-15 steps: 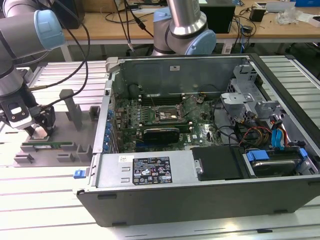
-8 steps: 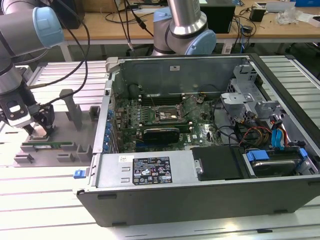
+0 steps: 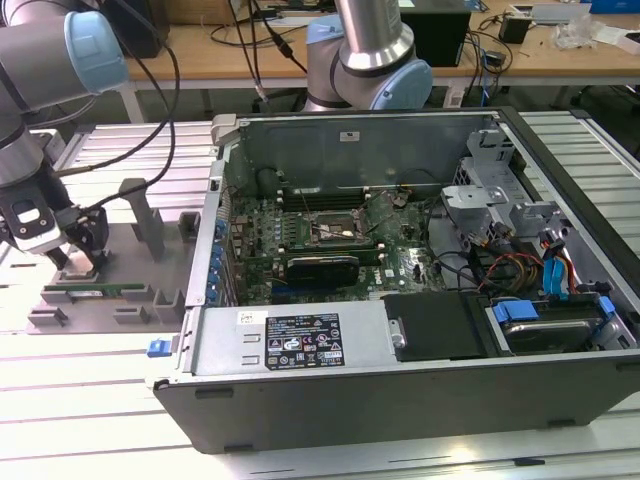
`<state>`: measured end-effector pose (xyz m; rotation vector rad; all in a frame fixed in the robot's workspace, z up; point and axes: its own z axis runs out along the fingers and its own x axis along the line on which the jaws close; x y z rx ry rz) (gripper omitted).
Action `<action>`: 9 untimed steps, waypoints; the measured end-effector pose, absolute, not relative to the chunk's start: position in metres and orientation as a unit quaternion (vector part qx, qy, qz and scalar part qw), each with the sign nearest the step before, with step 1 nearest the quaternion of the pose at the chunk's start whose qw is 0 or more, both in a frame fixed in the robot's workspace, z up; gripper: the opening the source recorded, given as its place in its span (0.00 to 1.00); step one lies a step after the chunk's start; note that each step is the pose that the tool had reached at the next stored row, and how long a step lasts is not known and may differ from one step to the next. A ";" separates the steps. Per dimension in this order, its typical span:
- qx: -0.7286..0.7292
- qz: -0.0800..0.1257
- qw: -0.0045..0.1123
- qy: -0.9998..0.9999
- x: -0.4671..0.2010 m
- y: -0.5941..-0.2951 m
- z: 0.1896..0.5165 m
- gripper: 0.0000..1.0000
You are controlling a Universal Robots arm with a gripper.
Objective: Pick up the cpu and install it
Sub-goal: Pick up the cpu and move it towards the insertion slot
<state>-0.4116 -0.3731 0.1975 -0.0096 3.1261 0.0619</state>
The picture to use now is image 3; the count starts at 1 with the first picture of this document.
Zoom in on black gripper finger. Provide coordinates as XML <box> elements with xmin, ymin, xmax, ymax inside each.
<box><xmin>84</xmin><ymin>244</ymin><xmax>110</xmax><ymax>275</ymax></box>
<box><xmin>47</xmin><ymin>244</ymin><xmax>71</xmax><ymax>274</ymax></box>

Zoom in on metal socket cover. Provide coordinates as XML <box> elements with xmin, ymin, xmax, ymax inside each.
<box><xmin>360</xmin><ymin>189</ymin><xmax>399</xmax><ymax>236</ymax></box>

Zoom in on CPU socket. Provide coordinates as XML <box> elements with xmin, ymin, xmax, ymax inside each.
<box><xmin>308</xmin><ymin>207</ymin><xmax>370</xmax><ymax>247</ymax></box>

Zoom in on grey parts rack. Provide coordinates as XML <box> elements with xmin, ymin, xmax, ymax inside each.
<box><xmin>24</xmin><ymin>177</ymin><xmax>204</xmax><ymax>336</ymax></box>

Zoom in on green RAM stick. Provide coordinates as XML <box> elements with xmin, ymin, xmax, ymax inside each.
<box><xmin>43</xmin><ymin>282</ymin><xmax>147</xmax><ymax>301</ymax></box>

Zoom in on silver power supply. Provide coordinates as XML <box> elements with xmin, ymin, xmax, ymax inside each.
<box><xmin>192</xmin><ymin>299</ymin><xmax>401</xmax><ymax>376</ymax></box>

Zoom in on grey case latch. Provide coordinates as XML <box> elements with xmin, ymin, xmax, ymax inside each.
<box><xmin>209</xmin><ymin>113</ymin><xmax>242</xmax><ymax>149</ymax></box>

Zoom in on small black cylinder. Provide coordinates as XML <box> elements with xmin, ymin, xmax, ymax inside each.
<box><xmin>256</xmin><ymin>167</ymin><xmax>279</xmax><ymax>196</ymax></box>

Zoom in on black RAM slot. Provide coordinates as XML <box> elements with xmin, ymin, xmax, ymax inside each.
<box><xmin>277</xmin><ymin>241</ymin><xmax>385</xmax><ymax>252</ymax></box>

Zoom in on black computer tower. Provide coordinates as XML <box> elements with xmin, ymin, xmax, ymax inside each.
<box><xmin>102</xmin><ymin>0</ymin><xmax>171</xmax><ymax>60</ymax></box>

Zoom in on wooden desk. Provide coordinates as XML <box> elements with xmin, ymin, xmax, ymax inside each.
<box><xmin>0</xmin><ymin>0</ymin><xmax>640</xmax><ymax>124</ymax></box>

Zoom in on metal locking lever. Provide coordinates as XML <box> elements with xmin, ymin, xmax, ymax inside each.
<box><xmin>298</xmin><ymin>188</ymin><xmax>322</xmax><ymax>237</ymax></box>

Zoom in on black graphics card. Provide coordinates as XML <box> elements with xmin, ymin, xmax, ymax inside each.
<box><xmin>284</xmin><ymin>254</ymin><xmax>361</xmax><ymax>289</ymax></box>

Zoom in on green motherboard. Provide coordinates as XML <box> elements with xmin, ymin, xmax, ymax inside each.
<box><xmin>227</xmin><ymin>187</ymin><xmax>451</xmax><ymax>306</ymax></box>

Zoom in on open black PC case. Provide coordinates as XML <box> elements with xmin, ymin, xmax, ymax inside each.
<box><xmin>144</xmin><ymin>106</ymin><xmax>640</xmax><ymax>456</ymax></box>

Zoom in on black drive bay cover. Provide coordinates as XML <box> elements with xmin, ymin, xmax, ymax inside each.
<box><xmin>382</xmin><ymin>292</ymin><xmax>494</xmax><ymax>364</ymax></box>

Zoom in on silver metal drive cage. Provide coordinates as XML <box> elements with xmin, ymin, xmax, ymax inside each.
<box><xmin>439</xmin><ymin>127</ymin><xmax>571</xmax><ymax>251</ymax></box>

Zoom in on black desktop box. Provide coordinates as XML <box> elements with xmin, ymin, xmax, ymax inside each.
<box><xmin>413</xmin><ymin>8</ymin><xmax>474</xmax><ymax>69</ymax></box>

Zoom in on hard disk in blue carrier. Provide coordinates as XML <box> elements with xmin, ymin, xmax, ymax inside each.
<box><xmin>487</xmin><ymin>294</ymin><xmax>614</xmax><ymax>357</ymax></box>

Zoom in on white flat box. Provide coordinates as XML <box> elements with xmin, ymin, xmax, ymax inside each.
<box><xmin>529</xmin><ymin>3</ymin><xmax>592</xmax><ymax>26</ymax></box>

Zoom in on clear plastic bag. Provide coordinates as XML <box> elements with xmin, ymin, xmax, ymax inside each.
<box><xmin>552</xmin><ymin>14</ymin><xmax>599</xmax><ymax>51</ymax></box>

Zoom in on black office chair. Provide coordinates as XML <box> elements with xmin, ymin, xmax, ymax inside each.
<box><xmin>569</xmin><ymin>84</ymin><xmax>640</xmax><ymax>166</ymax></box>

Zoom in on white paper box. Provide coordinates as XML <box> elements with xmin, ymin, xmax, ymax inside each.
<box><xmin>594</xmin><ymin>24</ymin><xmax>640</xmax><ymax>54</ymax></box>

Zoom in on blue boxes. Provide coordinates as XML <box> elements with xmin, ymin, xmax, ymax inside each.
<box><xmin>589</xmin><ymin>0</ymin><xmax>640</xmax><ymax>16</ymax></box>

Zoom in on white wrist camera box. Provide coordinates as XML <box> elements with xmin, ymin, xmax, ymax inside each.
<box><xmin>8</xmin><ymin>197</ymin><xmax>57</xmax><ymax>253</ymax></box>

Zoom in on black camera cable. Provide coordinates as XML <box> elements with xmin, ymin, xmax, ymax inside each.
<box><xmin>52</xmin><ymin>0</ymin><xmax>182</xmax><ymax>214</ymax></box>

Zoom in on black cable bundle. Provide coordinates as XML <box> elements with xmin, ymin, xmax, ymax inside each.
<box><xmin>427</xmin><ymin>199</ymin><xmax>501</xmax><ymax>294</ymax></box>

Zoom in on red yellow wire bundle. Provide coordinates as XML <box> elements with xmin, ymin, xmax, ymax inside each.
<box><xmin>479</xmin><ymin>252</ymin><xmax>544</xmax><ymax>296</ymax></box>

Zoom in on blue flat wire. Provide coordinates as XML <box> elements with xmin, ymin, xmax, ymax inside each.
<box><xmin>542</xmin><ymin>252</ymin><xmax>571</xmax><ymax>301</ymax></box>

